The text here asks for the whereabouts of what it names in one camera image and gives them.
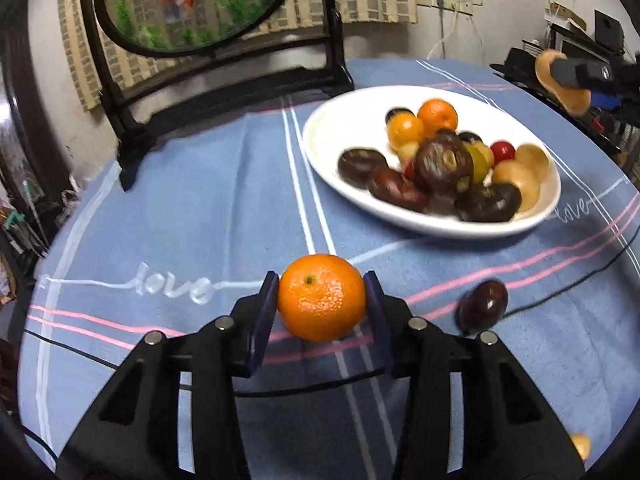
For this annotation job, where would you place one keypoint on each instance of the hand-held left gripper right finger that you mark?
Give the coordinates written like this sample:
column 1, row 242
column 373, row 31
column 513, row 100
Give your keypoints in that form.
column 375, row 310

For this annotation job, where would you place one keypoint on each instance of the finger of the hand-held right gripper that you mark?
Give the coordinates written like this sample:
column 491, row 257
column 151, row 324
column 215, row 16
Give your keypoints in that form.
column 575, row 74

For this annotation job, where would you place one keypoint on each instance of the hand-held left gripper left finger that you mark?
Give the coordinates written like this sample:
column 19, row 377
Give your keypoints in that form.
column 267, row 310

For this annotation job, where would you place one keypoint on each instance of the orange mandarin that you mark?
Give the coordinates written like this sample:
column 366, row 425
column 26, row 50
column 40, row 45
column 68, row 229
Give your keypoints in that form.
column 321, row 304
column 437, row 117

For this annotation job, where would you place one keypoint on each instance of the beige pear with brown blotch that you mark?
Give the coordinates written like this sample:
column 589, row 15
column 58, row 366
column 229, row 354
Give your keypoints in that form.
column 534, row 160

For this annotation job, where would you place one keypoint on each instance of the red cherry tomato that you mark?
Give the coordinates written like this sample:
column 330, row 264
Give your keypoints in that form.
column 410, row 171
column 502, row 151

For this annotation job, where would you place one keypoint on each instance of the dark purple plum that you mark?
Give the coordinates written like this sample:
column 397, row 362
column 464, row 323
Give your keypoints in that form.
column 483, row 305
column 470, row 136
column 397, row 113
column 397, row 190

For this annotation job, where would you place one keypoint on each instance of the green-yellow mandarin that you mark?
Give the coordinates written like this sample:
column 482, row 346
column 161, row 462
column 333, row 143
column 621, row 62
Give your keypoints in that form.
column 481, row 165

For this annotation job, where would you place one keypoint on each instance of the dark brown passion fruit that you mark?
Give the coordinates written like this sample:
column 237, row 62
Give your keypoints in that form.
column 362, row 164
column 487, row 202

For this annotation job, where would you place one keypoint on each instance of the mottled brown passion fruit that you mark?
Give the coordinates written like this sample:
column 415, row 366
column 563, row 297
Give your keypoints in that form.
column 444, row 162

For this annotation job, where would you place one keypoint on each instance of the small green jujube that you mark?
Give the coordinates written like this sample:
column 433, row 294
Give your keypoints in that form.
column 407, row 152

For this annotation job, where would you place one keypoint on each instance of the small yellow-orange mandarin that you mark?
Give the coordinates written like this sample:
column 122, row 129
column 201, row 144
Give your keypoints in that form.
column 405, row 130

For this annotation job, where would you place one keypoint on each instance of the white round plate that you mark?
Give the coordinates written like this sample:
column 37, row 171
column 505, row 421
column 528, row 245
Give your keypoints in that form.
column 325, row 130

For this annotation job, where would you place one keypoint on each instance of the black hat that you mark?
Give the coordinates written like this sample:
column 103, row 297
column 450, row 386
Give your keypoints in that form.
column 517, row 62

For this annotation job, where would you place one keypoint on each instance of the blue plaid tablecloth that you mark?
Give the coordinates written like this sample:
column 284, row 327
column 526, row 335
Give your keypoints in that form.
column 200, row 220

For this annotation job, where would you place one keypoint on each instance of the goldfish screen on black stand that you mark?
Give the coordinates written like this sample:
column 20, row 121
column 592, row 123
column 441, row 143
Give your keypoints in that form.
column 200, row 10

